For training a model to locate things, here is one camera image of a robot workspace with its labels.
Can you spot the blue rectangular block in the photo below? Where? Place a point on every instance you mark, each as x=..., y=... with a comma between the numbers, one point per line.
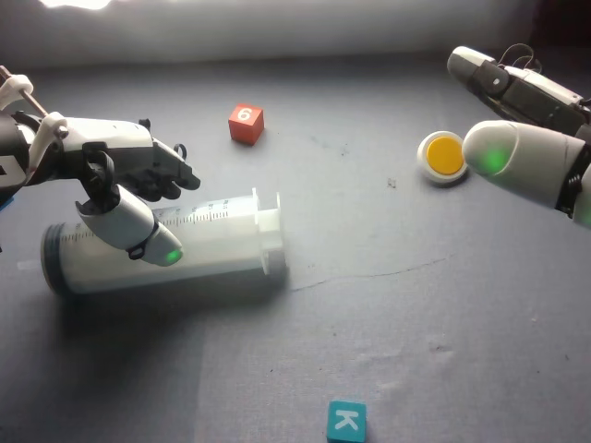
x=5, y=204

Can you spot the yellow round push button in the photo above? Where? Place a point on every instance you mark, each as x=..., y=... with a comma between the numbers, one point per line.
x=443, y=157

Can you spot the large clear plastic syringe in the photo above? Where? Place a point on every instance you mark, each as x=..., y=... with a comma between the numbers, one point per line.
x=217, y=249

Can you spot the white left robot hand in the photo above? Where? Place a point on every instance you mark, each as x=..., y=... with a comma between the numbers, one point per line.
x=129, y=221

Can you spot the teal letter K block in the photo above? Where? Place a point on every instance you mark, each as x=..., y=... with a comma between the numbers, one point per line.
x=347, y=421

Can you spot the orange number cube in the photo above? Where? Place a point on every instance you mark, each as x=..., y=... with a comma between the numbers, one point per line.
x=244, y=127

